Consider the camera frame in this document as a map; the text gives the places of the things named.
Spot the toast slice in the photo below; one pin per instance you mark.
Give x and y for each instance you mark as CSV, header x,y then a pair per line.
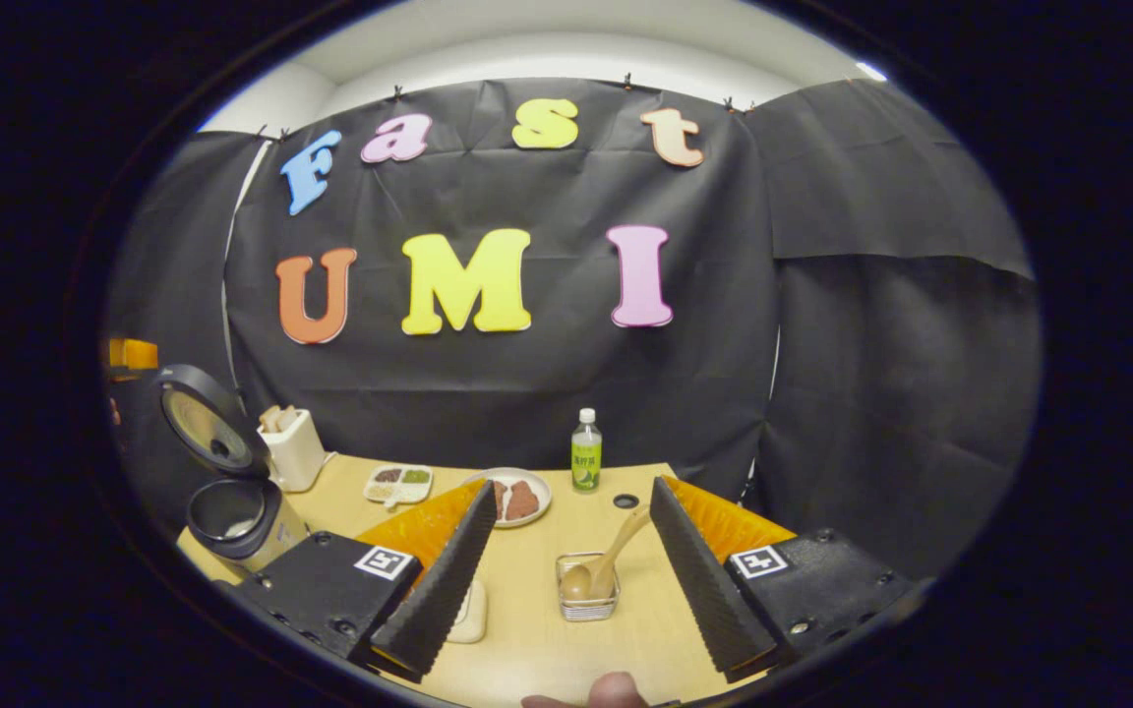
x,y
288,417
271,420

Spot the wooden spoon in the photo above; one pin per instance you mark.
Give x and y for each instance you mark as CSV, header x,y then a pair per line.
x,y
616,556

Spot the black table grommet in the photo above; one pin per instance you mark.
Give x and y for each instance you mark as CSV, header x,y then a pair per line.
x,y
626,501

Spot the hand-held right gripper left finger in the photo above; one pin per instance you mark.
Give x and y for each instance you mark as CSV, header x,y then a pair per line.
x,y
448,580

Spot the grey rice cooker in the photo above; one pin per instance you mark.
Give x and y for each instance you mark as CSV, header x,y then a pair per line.
x,y
217,423

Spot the white toaster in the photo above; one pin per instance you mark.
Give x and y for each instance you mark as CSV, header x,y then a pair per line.
x,y
293,452

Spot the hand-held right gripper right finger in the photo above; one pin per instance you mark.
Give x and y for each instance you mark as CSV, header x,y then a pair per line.
x,y
704,580

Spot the white round plate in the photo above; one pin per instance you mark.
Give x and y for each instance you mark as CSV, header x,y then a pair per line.
x,y
539,511

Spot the clear rice container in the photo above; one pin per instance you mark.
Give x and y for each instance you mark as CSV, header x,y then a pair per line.
x,y
473,615

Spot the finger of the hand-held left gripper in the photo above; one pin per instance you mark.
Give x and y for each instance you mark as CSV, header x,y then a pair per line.
x,y
134,354

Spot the white divided bean plate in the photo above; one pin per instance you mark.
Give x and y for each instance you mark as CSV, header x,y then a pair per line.
x,y
399,484

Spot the brown meat piece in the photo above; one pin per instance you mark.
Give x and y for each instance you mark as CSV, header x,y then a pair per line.
x,y
522,501
500,500

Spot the ceiling light panel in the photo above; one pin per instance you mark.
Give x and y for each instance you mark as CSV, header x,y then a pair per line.
x,y
871,71

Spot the green tea bottle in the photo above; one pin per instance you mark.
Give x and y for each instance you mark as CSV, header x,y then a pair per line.
x,y
586,462

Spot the clear chopstick holder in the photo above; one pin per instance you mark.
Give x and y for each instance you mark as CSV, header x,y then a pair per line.
x,y
586,612

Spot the black backdrop cloth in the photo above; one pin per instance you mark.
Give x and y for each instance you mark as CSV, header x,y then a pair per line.
x,y
527,393

